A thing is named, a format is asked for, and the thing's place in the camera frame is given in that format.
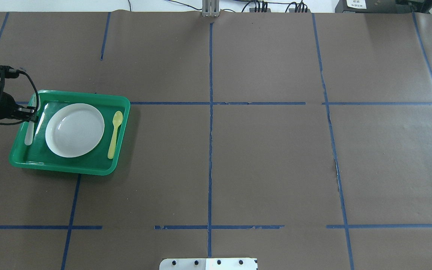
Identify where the black box with label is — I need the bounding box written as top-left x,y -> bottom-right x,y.
334,0 -> 432,14

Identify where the pale green plastic fork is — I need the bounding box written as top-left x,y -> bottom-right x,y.
24,97 -> 38,146

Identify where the white round plate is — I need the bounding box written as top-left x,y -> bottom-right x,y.
45,103 -> 105,158

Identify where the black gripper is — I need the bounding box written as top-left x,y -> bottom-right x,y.
0,92 -> 38,123

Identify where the aluminium frame post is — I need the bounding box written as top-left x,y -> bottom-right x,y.
202,0 -> 221,17

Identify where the green plastic tray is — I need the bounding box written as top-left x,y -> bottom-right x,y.
9,90 -> 131,176

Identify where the yellow plastic spoon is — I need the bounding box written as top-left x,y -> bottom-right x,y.
107,111 -> 123,159

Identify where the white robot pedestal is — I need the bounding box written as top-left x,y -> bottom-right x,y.
159,258 -> 258,270

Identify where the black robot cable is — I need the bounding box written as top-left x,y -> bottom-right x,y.
0,71 -> 40,125

